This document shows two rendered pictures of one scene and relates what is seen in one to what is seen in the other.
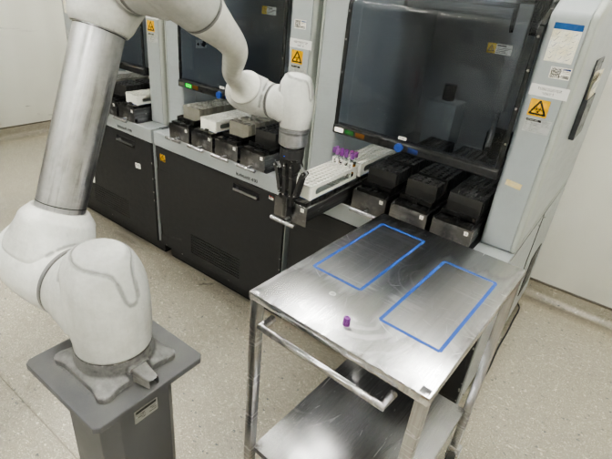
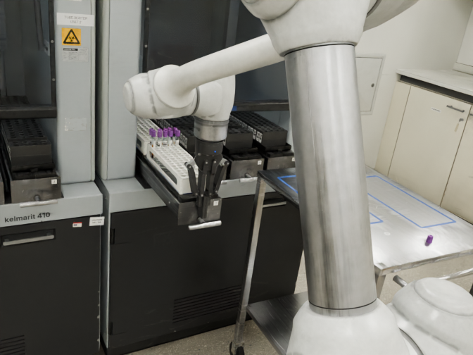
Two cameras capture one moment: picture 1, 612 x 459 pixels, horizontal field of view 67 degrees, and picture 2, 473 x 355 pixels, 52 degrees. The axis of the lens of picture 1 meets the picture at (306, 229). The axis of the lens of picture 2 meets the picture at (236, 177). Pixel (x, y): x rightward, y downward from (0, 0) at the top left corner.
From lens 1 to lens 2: 1.39 m
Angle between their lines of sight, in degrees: 59
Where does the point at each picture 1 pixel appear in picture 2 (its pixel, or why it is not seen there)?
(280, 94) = (217, 84)
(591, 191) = not seen: hidden behind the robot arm
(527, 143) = not seen: hidden behind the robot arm
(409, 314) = (414, 215)
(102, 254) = (455, 292)
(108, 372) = not seen: outside the picture
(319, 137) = (117, 127)
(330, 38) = (120, 9)
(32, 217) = (388, 322)
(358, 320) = (423, 235)
